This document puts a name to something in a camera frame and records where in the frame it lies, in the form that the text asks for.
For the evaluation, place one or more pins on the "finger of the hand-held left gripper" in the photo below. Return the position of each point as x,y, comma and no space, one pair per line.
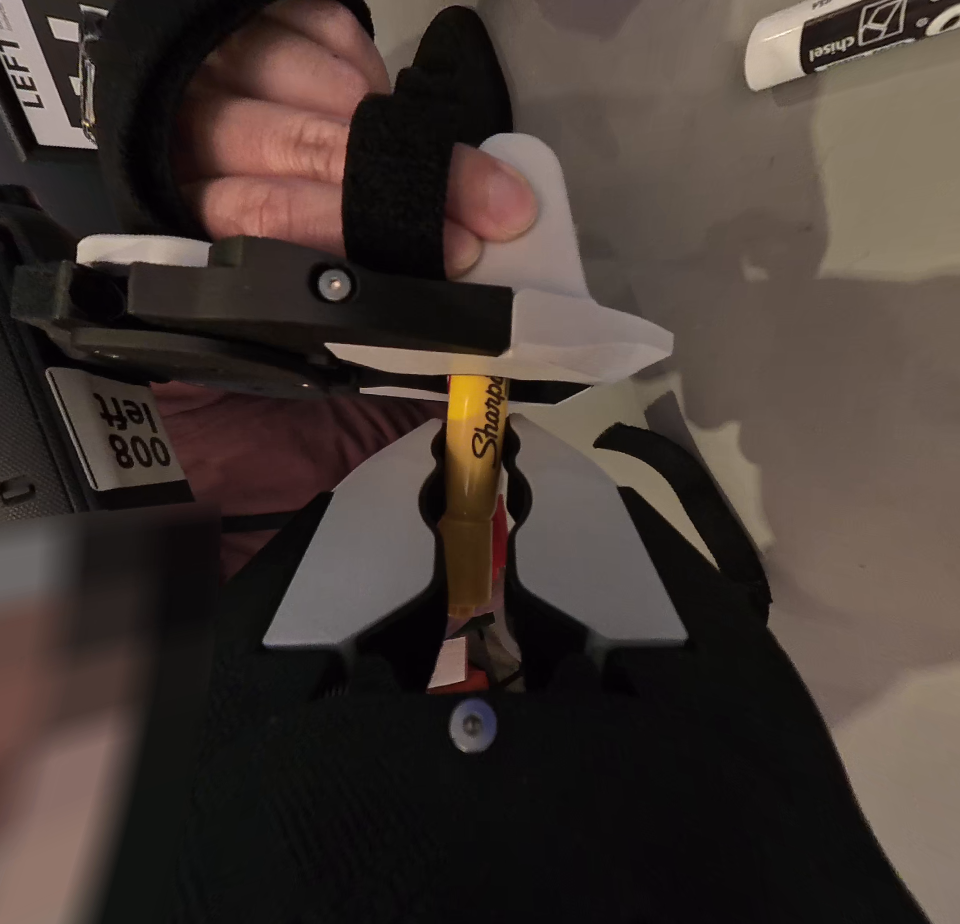
585,339
547,395

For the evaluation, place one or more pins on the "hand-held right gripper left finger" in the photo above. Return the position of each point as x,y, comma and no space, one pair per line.
360,564

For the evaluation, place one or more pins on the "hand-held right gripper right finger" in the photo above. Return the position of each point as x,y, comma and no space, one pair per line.
592,564

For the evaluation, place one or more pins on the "yellow marker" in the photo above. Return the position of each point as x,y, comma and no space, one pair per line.
476,451

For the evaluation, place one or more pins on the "person's left hand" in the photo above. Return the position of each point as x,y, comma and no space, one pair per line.
285,129

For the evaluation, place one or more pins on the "dark red clothing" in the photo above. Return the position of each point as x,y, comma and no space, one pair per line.
300,444

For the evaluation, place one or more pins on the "black and white marker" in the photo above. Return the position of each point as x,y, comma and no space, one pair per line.
847,28

